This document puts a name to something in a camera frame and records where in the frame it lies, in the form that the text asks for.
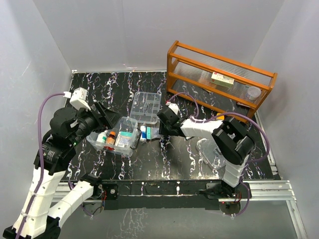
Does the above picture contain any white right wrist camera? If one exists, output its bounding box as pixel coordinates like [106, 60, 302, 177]
[166, 102, 179, 115]

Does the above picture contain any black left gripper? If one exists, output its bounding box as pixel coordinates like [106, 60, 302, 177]
[70, 100, 123, 145]

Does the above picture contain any blue white bandage roll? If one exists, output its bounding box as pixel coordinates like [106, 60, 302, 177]
[140, 125, 147, 142]

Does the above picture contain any clear medicine kit box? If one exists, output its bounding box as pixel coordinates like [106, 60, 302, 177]
[86, 117, 142, 157]

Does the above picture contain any black front mounting rail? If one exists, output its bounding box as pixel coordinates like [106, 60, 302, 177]
[86, 179, 252, 210]

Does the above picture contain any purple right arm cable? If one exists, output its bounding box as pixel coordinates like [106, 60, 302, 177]
[165, 92, 271, 216]

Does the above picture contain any white medicine bottle green label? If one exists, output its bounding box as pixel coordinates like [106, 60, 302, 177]
[96, 131, 107, 147]

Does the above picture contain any teal topped cotton swab bag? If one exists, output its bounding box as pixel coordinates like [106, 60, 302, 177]
[115, 131, 133, 147]

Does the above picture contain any brown syrup bottle orange cap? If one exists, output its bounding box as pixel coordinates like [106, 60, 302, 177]
[106, 131, 116, 145]

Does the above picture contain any teal topped packet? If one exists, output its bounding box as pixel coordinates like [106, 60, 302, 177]
[147, 126, 160, 140]

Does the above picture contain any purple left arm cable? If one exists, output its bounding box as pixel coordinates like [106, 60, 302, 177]
[14, 92, 72, 239]

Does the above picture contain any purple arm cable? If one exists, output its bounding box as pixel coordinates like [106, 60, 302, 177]
[14, 92, 72, 239]
[165, 92, 271, 216]

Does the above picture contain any clear kit box lid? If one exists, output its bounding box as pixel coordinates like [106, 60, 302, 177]
[196, 138, 226, 170]

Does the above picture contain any orange wooden shelf rack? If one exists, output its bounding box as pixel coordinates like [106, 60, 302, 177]
[166, 41, 278, 118]

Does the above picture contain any clear plastic cup on shelf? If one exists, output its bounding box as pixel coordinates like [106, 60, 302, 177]
[247, 86, 262, 101]

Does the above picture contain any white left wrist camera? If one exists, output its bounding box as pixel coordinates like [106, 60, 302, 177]
[63, 87, 91, 111]

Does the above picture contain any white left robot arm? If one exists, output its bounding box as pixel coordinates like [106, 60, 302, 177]
[2, 102, 122, 239]

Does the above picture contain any cream medicine box on shelf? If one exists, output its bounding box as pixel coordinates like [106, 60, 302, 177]
[211, 72, 234, 88]

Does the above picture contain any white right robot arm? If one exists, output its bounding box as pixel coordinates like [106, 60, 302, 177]
[157, 106, 255, 198]

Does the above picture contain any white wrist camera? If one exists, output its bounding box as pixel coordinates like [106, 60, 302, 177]
[63, 87, 91, 111]
[166, 102, 179, 115]

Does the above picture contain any clear compartment organizer tray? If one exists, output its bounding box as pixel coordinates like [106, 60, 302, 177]
[129, 92, 161, 125]

